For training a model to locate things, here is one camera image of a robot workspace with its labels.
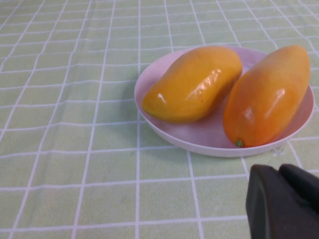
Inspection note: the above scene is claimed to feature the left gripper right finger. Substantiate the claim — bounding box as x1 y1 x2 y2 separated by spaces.
278 163 319 214

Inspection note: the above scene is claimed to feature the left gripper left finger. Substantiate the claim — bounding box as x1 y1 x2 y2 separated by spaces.
245 163 319 239

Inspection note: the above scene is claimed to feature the reddish orange mango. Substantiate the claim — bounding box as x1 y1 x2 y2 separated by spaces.
222 45 311 148

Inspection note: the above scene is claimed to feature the yellow orange mango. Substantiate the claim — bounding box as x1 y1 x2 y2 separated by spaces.
141 46 243 123

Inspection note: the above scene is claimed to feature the pink round plate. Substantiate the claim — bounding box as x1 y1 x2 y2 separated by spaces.
134 46 315 158

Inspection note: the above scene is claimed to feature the green checked tablecloth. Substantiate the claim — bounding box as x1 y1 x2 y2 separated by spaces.
0 0 319 239

